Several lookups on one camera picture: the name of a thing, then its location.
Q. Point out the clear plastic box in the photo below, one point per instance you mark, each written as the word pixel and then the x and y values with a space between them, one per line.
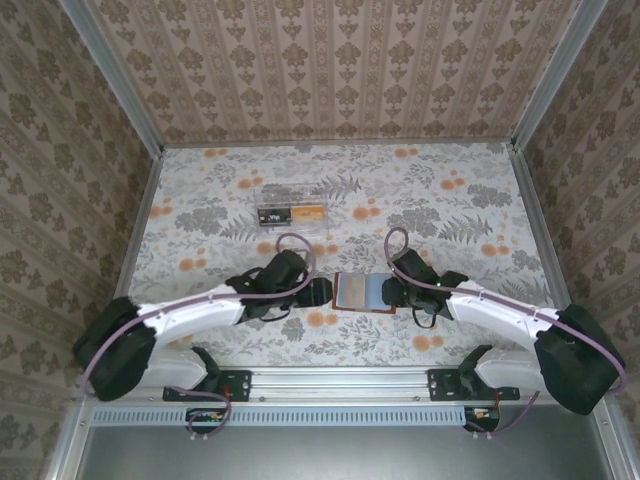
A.
pixel 290 195

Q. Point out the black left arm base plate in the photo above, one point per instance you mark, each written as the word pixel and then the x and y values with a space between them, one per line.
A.
pixel 240 385

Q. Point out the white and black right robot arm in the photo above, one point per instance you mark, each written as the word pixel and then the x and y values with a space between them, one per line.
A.
pixel 495 310

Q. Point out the floral patterned table cover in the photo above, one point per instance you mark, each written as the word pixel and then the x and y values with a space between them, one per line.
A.
pixel 400 200

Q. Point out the cream card with grey stripe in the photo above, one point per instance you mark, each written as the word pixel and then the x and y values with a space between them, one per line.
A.
pixel 356 291

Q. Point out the orange card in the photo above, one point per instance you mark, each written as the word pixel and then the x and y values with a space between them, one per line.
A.
pixel 306 214

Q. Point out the short aluminium frame post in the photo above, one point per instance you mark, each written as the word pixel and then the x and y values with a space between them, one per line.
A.
pixel 67 445
pixel 611 445

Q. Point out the grey metal panel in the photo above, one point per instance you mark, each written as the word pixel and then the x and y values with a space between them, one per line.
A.
pixel 340 455

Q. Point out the thin aluminium table edge rail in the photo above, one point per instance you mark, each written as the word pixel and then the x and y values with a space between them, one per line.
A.
pixel 340 145
pixel 534 200
pixel 146 200

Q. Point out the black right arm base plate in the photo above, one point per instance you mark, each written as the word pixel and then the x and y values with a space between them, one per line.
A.
pixel 440 385

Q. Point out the black card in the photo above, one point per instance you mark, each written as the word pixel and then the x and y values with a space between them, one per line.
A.
pixel 274 215

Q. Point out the wide aluminium base rail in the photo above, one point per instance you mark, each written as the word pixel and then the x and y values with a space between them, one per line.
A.
pixel 340 385

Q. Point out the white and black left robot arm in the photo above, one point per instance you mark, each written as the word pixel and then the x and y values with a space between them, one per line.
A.
pixel 200 315

